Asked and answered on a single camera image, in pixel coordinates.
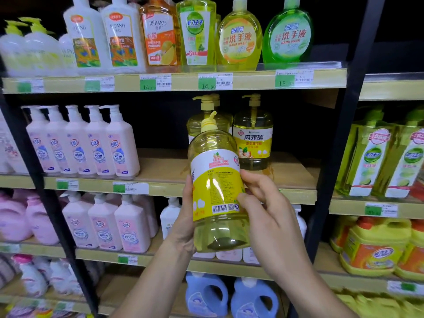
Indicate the pink detergent jug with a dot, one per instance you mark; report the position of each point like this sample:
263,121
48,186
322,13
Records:
13,221
43,225

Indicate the yellow orange detergent jug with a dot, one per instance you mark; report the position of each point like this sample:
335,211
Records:
412,255
374,248
338,233

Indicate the wooden shelf rack black frame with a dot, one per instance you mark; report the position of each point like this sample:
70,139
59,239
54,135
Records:
298,172

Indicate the person's left forearm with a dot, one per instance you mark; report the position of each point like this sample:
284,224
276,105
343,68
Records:
152,288

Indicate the green white price tag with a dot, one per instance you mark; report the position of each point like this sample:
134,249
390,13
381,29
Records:
381,210
405,288
155,82
67,184
30,86
99,84
215,81
130,188
294,79
127,259
10,249

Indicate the orange bottle lemon label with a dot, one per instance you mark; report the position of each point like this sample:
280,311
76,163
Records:
160,39

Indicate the white bottle colourful label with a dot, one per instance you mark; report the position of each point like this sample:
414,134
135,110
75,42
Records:
123,41
86,43

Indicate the person's left hand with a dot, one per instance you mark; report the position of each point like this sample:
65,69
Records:
183,225

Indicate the white bottle floral label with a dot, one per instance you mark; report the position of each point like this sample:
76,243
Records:
11,152

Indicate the round green hand wash bottle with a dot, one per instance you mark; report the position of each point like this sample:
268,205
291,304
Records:
288,36

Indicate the tall yellow green bottle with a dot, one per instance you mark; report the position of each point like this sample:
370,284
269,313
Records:
196,36

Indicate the small white bottle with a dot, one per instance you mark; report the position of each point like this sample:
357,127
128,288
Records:
67,56

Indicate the light blue detergent jug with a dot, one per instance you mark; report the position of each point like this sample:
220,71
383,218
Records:
200,298
246,303

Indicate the purple yellow detergent pouch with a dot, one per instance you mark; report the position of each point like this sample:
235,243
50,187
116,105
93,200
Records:
29,312

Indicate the white baby label bottle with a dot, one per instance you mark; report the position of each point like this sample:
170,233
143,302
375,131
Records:
229,255
203,255
169,218

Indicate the person's right hand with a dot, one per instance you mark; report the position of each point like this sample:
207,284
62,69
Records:
278,235

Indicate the round white bottle green pump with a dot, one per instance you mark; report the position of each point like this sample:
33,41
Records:
13,56
44,56

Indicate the round yellow hand wash bottle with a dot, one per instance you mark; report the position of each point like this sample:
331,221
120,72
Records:
238,39

